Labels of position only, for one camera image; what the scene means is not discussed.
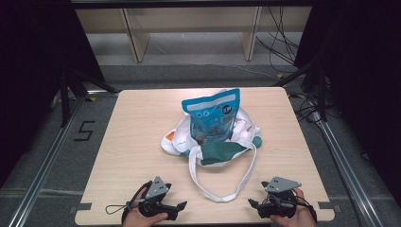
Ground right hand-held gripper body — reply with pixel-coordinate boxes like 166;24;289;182
256;176;303;219

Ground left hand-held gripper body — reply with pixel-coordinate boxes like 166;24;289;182
136;176;182;221

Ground white tote bag coloured blobs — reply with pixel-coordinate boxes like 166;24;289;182
160;106;263;203

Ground blue snack pouch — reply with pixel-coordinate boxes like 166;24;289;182
181;87;241;147

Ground person's left hand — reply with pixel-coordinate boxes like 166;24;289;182
121;186;169;227

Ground person's right hand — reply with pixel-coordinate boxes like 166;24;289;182
269;187;318;227

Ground grey tape strip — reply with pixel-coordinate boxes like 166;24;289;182
317;201;342;213
68;202;93;214

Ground black metal stand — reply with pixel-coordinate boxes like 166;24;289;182
59;66;120;128
271;58;329;123

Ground black curtain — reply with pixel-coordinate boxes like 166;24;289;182
292;0;401;202
0;0;106;187

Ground black wrist strap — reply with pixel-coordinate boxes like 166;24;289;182
120;180;153;225

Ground grey cord loop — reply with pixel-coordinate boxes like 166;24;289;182
105;201;140;217

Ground aluminium floor rail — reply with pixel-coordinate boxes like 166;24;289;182
7;89;121;227
310;112;385;227

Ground thin white floor cable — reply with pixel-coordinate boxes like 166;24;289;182
188;61;280;80

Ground bundle of black cables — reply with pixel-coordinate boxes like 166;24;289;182
254;6;300;74

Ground light wooden bench frame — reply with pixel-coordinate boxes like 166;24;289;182
74;6;313;63

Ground black overhead frame bar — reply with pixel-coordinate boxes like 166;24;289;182
69;0;316;9

